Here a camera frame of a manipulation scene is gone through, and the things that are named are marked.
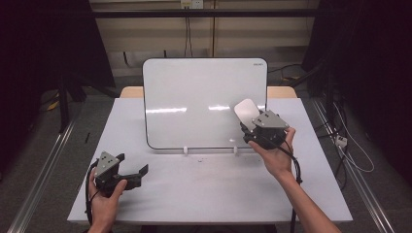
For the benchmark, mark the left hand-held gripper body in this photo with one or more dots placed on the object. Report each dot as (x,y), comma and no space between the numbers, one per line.
(107,171)

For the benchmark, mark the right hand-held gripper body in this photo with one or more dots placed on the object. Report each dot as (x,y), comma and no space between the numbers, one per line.
(270,127)

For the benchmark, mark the white whiteboard eraser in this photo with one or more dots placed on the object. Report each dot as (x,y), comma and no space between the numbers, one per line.
(246,111)

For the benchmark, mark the white whiteboard with black rim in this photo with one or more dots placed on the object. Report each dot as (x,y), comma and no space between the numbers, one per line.
(194,90)

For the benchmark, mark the person's right hand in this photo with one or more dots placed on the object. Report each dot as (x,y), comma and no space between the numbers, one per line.
(275,158)

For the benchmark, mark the person's left hand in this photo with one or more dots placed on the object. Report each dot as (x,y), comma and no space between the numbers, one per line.
(105,204)

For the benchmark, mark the white plastic whiteboard stand clip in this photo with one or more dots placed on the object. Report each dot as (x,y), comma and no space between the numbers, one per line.
(185,150)
(235,150)

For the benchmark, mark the black pen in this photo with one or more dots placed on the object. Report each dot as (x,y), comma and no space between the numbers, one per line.
(86,137)

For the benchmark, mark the wooden table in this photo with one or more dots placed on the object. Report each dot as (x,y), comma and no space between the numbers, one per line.
(131,93)

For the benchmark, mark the white power strip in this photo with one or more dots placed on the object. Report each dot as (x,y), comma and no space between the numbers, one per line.
(341,141)

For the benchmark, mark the black metal stand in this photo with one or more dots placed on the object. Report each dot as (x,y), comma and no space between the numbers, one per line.
(63,106)

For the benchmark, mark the black horizontal bar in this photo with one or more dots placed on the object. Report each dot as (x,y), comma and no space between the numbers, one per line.
(207,13)

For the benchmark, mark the metal floor rail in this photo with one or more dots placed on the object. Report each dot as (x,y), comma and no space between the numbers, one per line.
(42,174)
(353,174)

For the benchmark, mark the white wall socket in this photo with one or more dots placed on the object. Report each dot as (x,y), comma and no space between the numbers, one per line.
(191,4)

